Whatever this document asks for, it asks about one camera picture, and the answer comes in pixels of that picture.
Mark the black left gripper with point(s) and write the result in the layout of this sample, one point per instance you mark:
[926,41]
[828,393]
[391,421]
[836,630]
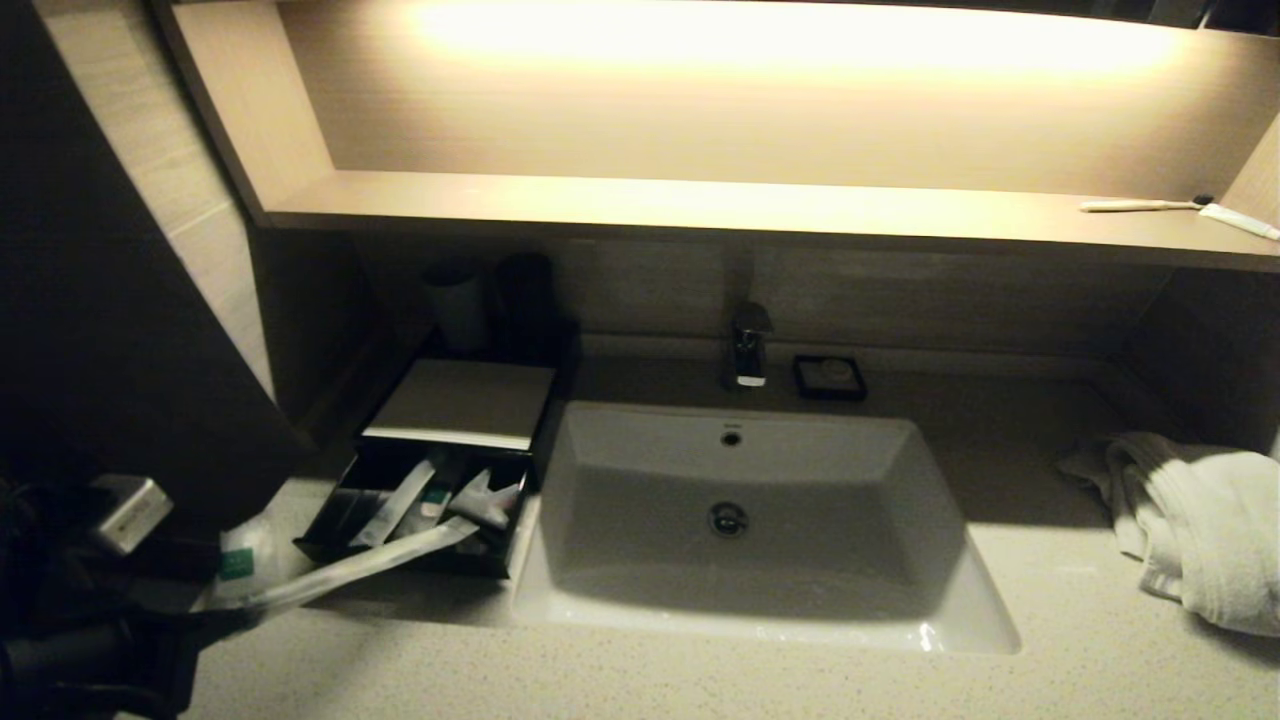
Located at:
[110,660]

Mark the square sachet with green label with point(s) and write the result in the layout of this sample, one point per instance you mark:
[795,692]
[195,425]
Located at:
[240,560]

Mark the packaged toothbrush with green label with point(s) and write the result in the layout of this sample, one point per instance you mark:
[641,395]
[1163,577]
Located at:
[370,565]

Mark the long plain white packet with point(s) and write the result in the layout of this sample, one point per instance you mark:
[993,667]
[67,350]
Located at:
[395,505]

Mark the puffy white pouch packet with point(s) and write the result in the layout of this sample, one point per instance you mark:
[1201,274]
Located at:
[488,505]

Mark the dark brown cup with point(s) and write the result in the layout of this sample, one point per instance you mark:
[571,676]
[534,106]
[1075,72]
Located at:
[523,300]

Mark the black and orange left arm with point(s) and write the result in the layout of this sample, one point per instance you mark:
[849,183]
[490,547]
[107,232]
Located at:
[50,560]

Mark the small white tube green cap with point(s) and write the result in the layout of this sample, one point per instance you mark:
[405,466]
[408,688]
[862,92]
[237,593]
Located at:
[428,505]

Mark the pale grey cup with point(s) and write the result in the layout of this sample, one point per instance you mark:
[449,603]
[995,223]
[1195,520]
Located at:
[457,305]

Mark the chrome sink drain plug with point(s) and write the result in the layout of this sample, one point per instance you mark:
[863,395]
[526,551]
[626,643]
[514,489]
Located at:
[729,519]

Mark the white ceramic sink basin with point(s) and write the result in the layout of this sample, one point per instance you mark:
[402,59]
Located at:
[760,540]

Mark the chrome faucet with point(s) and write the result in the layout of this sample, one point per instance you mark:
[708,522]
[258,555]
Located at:
[748,350]

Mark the black soap dish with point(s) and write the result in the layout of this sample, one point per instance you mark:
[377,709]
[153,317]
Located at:
[830,378]

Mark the warm LED light strip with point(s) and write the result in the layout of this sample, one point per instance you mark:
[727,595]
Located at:
[800,35]

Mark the white terry towel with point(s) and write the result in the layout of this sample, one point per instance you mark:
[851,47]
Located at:
[1210,530]

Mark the white toothbrush black head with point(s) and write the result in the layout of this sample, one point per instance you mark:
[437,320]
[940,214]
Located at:
[1140,204]

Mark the white toothpaste tube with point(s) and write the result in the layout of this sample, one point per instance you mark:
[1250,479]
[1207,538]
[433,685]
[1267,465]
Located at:
[1240,220]

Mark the wooden wall shelf niche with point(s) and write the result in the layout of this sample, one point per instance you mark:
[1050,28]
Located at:
[700,205]

